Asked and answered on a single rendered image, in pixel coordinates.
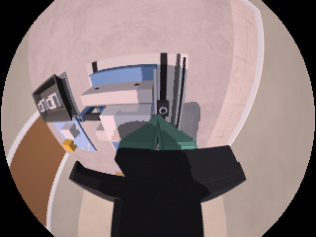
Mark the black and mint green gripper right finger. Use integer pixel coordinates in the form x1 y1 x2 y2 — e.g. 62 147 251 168
158 115 198 150

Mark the yellow block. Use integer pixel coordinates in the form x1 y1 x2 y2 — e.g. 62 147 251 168
62 139 77 152

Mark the grey block with pocket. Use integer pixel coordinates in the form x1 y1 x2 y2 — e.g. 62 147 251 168
46 91 62 109
38 97 49 112

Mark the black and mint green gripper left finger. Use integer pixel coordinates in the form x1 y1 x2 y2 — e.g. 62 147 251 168
118 115 158 150

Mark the pale grey rectangular block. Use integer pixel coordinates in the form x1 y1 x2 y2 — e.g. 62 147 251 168
99 104 153 140

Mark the grey aluminum block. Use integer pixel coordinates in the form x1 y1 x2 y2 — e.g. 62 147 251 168
61 123 80 139

